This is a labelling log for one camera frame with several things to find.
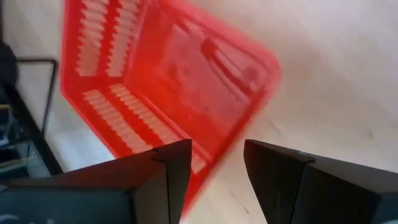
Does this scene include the red plastic basket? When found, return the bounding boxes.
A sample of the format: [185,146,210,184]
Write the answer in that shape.
[59,0,282,218]

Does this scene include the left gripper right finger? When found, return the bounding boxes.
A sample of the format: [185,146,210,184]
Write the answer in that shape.
[244,139,398,224]

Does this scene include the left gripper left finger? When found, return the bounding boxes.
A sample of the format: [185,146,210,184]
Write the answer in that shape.
[0,139,193,224]

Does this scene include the wooden shelf black legs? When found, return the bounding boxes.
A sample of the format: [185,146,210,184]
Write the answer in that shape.
[17,57,60,138]

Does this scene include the black aluminium frame rail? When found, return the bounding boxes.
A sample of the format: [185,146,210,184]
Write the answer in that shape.
[0,82,65,175]

